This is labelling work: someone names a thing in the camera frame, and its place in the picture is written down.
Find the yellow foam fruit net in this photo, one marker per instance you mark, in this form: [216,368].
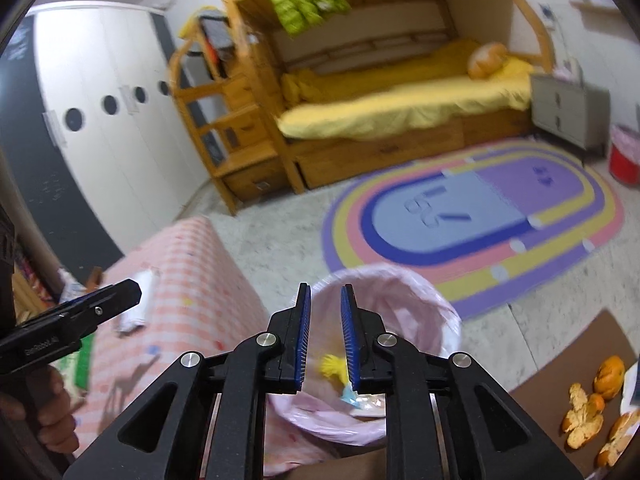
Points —
[332,365]

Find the person's left hand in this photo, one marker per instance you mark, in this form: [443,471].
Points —
[55,410]

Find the grey cloth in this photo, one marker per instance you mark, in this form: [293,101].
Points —
[217,35]

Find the white and grey wardrobe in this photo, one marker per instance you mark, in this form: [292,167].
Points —
[125,160]

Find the wooden bunk bed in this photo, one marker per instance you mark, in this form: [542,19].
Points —
[390,150]

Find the yellow cloth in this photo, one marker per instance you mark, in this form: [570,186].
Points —
[192,20]

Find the waste bin with pink liner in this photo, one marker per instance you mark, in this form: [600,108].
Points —
[400,285]

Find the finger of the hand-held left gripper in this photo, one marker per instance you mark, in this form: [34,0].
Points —
[115,297]

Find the wooden staircase drawer unit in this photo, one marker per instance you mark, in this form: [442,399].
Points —
[240,130]

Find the orange plush toy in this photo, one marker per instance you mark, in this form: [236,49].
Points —
[485,60]

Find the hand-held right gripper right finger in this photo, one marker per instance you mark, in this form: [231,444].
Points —
[348,340]

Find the red waste bin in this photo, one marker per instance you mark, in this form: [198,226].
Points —
[622,165]

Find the grey nightstand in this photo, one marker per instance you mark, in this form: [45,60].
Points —
[565,110]

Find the yellow bed sheet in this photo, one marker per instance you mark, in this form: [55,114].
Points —
[375,110]

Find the table with checkered tablecloth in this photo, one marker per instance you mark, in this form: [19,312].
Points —
[190,270]

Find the white paper wrapper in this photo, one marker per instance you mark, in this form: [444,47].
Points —
[140,285]

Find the pastel rainbow rug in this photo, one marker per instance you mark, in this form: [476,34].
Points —
[450,210]

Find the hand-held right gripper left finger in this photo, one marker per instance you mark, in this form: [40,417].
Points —
[302,340]

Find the green tissue packet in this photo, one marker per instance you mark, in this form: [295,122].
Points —
[82,360]

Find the brown cardboard sheet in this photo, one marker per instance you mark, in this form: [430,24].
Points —
[575,345]

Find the clear plastic packaging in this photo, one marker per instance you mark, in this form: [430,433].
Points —
[372,405]

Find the light blue plastic piece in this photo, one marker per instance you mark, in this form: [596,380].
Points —
[350,396]

